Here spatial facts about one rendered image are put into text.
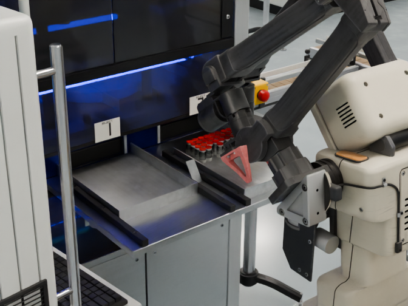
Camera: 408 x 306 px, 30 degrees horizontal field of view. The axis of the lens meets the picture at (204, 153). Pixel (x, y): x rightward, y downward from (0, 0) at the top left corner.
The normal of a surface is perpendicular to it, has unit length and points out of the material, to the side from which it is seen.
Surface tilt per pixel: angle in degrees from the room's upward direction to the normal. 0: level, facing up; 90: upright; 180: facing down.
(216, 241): 90
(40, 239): 90
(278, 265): 0
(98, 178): 0
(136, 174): 0
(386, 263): 82
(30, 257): 90
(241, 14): 90
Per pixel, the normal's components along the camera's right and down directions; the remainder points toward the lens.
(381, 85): 0.44, -0.35
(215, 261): 0.62, 0.34
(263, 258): 0.01, -0.90
